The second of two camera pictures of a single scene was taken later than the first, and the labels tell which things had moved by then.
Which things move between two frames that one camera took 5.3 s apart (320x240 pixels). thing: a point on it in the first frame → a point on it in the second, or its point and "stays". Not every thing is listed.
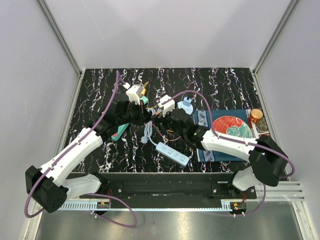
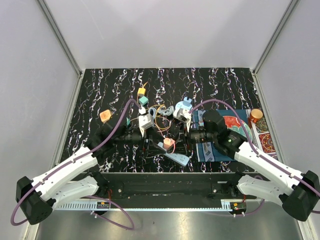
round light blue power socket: (188, 110) stays
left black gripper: (143, 117) → (153, 150)
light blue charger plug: (186, 101) stays
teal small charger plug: (145, 99) stays
